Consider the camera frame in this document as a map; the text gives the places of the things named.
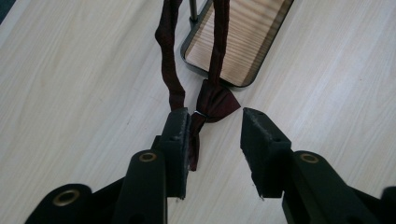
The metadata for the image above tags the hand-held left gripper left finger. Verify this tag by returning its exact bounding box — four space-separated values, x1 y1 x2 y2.
151 106 191 200

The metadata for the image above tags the black hook rack wooden base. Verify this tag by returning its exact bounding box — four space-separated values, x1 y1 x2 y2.
179 0 295 89

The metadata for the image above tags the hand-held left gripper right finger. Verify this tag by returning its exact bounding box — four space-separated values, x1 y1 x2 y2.
240 106 294 199

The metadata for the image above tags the dark maroon bow tie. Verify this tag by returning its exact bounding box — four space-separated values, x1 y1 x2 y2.
154 0 243 173

